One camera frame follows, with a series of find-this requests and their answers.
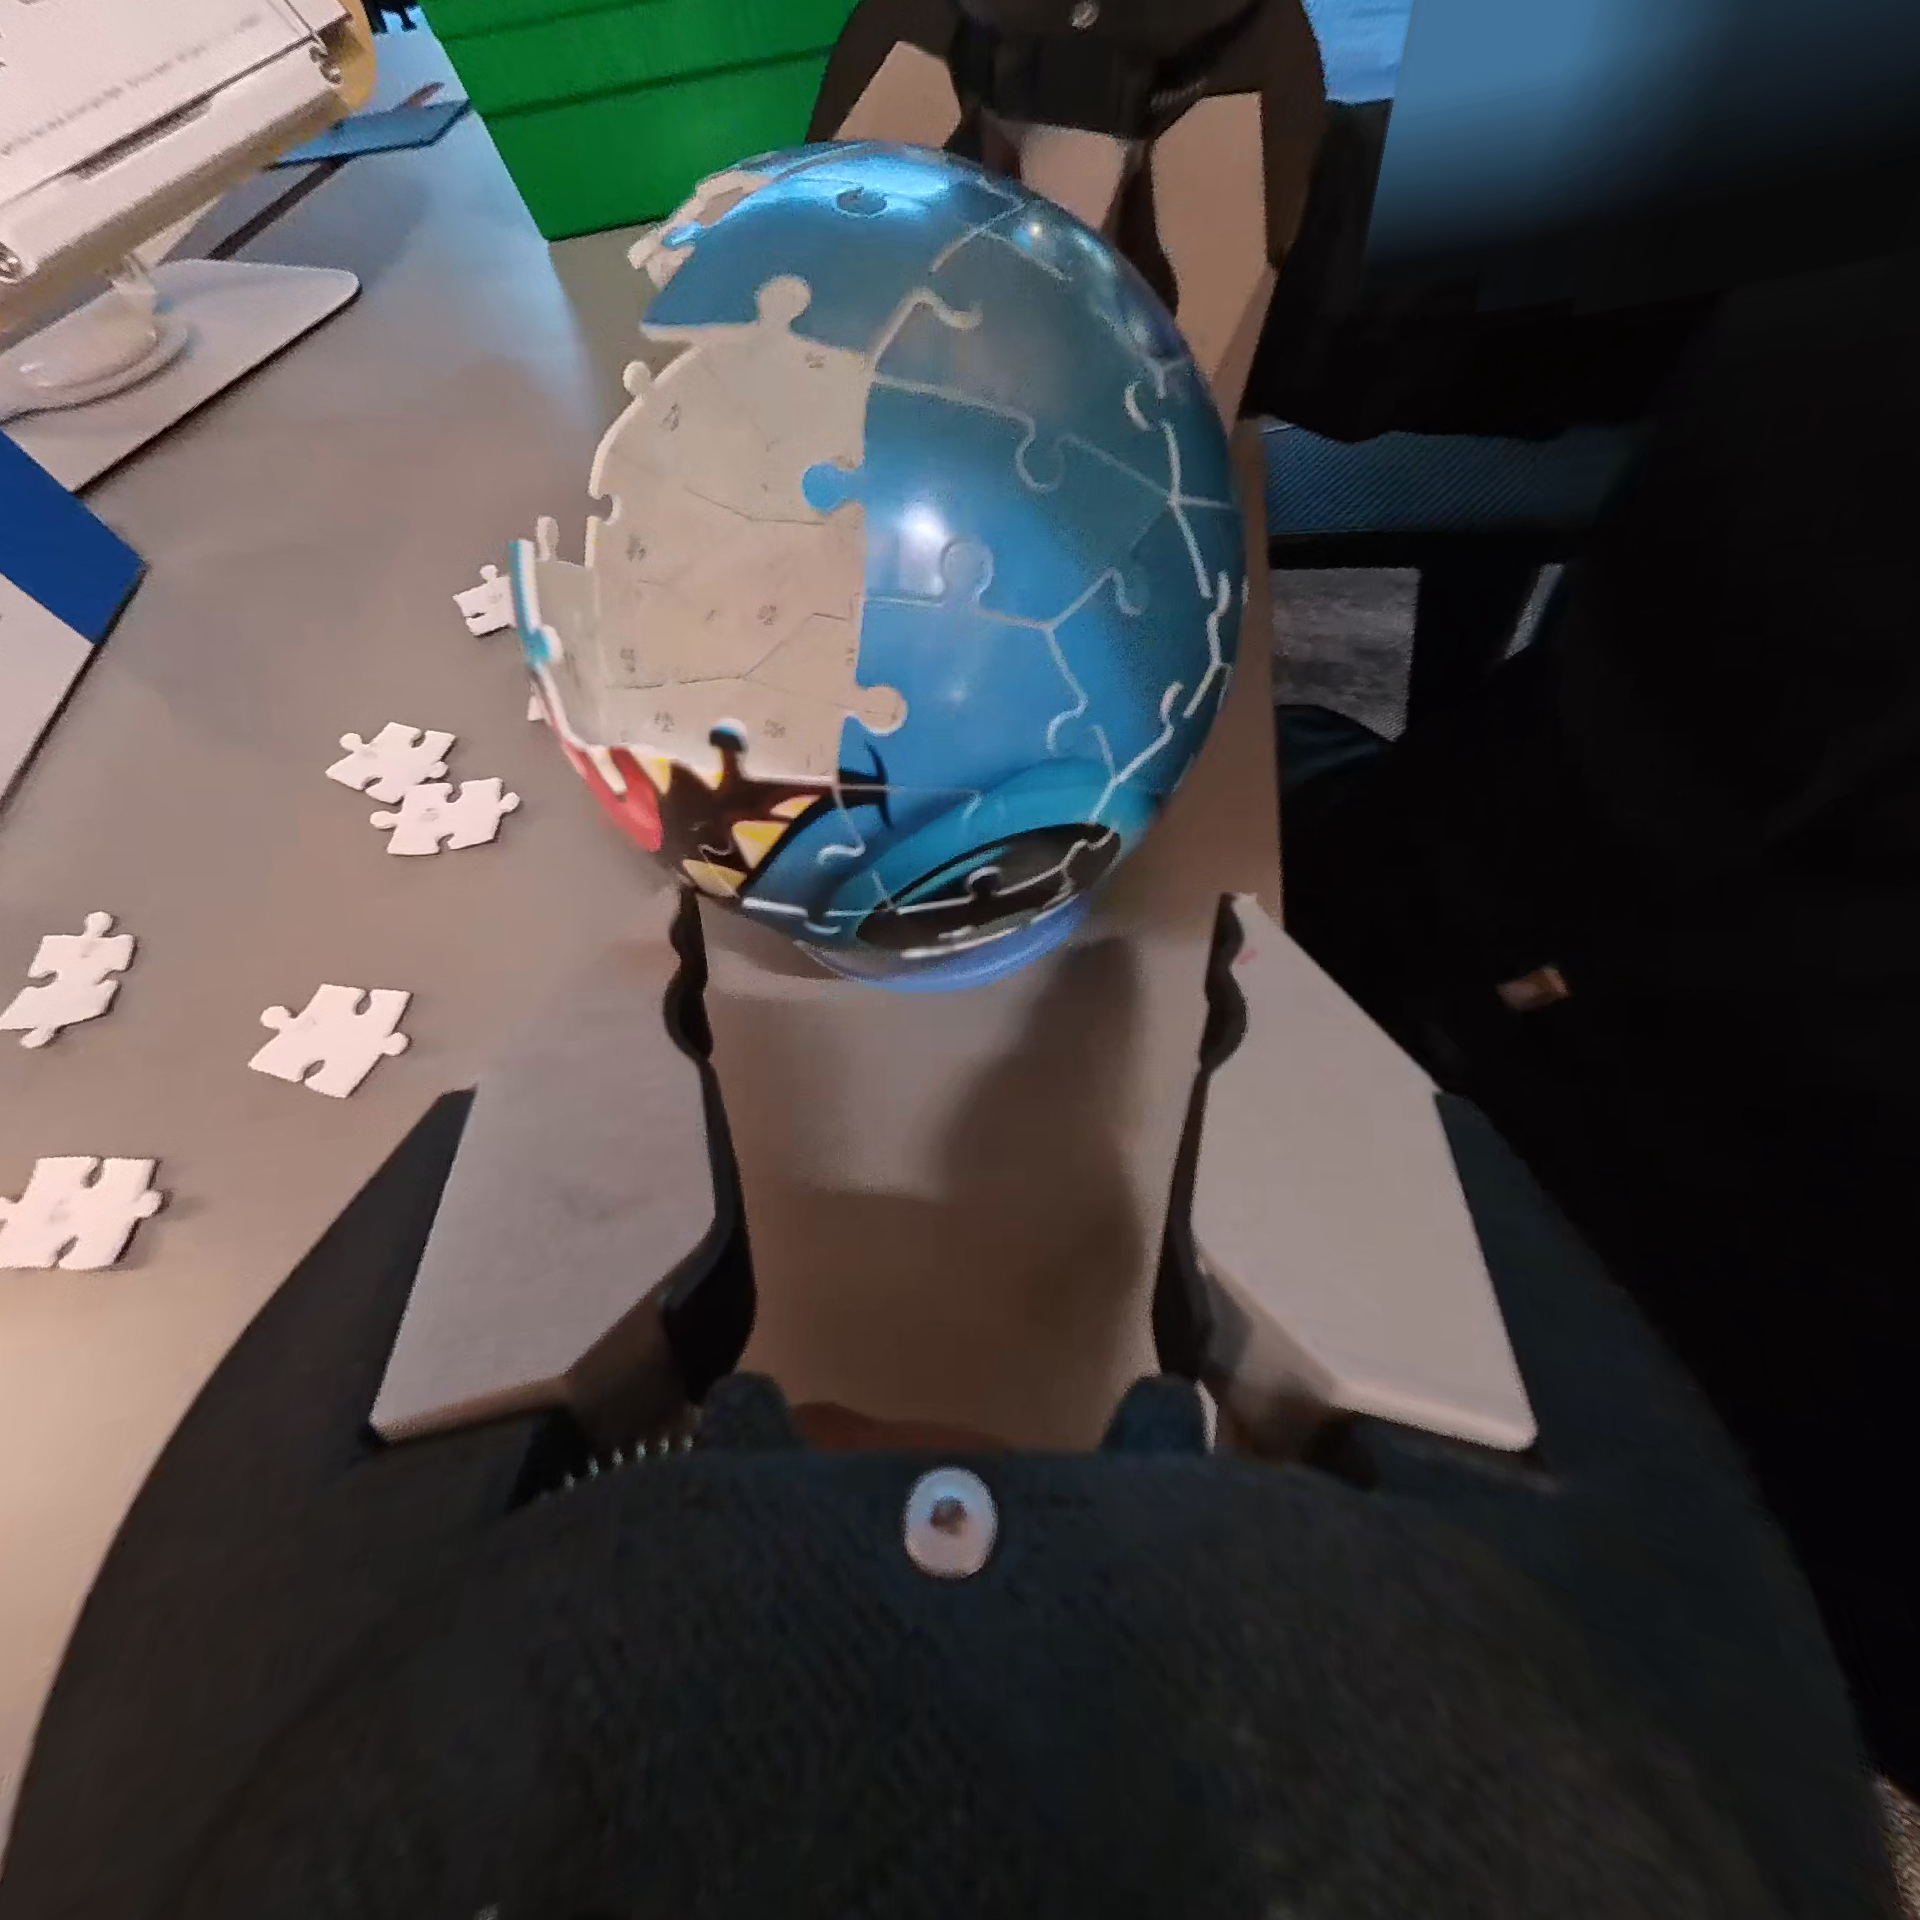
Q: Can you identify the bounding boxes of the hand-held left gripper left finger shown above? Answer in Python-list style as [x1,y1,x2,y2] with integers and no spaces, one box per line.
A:
[371,885,757,1440]

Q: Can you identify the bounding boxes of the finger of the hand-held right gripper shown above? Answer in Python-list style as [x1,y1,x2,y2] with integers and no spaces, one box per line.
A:
[1142,86,1279,426]
[813,36,980,155]

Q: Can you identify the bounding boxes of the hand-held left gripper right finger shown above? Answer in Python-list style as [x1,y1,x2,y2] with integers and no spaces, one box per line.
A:
[1153,892,1542,1460]

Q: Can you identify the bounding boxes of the blue puzzle ball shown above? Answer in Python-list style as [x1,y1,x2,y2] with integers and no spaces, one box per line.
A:
[510,140,1251,993]

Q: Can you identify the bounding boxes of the cartoon puzzle box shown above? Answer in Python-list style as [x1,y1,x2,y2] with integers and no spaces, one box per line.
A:
[0,427,149,797]

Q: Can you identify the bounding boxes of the green plastic bin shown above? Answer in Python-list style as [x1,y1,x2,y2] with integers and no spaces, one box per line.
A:
[420,0,842,243]

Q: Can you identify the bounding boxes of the person's dark clothing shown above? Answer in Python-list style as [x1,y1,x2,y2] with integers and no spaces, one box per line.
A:
[1276,286,1920,1920]

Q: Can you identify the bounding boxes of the dark blue flat pad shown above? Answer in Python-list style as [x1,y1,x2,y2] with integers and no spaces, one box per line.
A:
[274,104,471,164]

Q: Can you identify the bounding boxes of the instruction sheet on stand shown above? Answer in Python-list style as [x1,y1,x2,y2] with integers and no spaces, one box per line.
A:
[0,0,378,497]

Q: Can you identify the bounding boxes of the printed instruction sheet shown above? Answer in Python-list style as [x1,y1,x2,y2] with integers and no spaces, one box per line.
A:
[0,0,355,243]

